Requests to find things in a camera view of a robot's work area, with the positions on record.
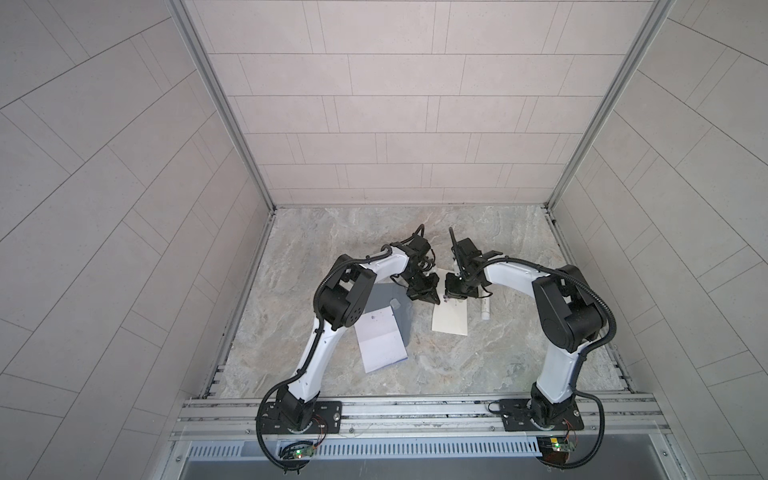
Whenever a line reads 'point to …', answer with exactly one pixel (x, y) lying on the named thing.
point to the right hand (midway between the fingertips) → (444, 294)
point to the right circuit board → (555, 449)
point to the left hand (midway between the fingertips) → (446, 297)
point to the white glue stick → (485, 308)
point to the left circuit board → (297, 450)
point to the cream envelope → (451, 315)
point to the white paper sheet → (379, 339)
